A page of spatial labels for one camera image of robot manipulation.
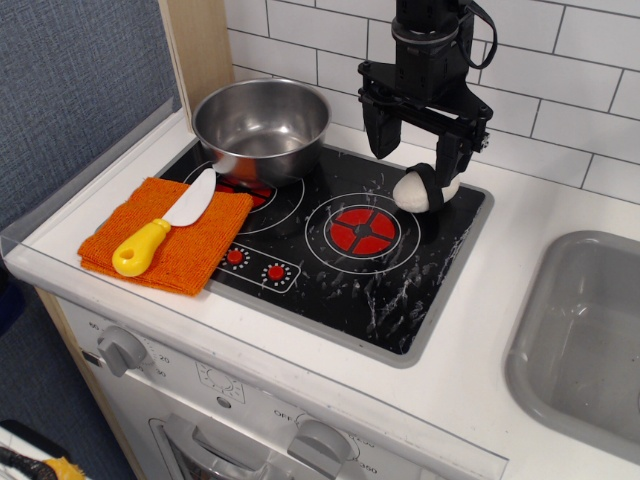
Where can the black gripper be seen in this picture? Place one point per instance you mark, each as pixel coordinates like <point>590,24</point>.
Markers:
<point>426,86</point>

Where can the stainless steel bowl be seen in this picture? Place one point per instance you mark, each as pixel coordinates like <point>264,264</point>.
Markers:
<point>263,132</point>

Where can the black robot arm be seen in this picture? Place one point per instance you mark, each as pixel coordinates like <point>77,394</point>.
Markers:
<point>424,15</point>

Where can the black toy cooktop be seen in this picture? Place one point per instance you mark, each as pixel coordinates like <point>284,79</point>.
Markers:
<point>334,255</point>

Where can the white plush rice ball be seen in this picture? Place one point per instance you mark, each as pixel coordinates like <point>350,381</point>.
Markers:
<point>417,191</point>

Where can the orange folded cloth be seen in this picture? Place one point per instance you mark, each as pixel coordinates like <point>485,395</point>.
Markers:
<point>187,258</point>

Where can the grey sink basin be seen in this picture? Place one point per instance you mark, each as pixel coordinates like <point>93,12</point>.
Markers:
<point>573,364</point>

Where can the grey right oven knob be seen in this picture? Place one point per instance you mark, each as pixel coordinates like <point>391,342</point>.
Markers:
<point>320,447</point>

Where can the grey oven knob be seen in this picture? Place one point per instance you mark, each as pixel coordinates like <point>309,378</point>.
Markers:
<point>320,447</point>
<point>120,350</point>

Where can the white toy oven front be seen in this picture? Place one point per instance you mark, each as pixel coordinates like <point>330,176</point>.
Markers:
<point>184,419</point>

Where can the grey left oven knob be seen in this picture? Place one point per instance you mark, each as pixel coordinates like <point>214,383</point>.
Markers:
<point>120,350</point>

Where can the yellow black object on floor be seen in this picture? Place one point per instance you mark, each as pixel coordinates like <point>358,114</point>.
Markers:
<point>49,469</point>

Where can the light wooden side post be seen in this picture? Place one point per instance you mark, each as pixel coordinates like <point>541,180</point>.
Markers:
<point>197,37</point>

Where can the yellow handled toy knife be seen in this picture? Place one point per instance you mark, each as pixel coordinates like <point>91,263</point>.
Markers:
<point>135,254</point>

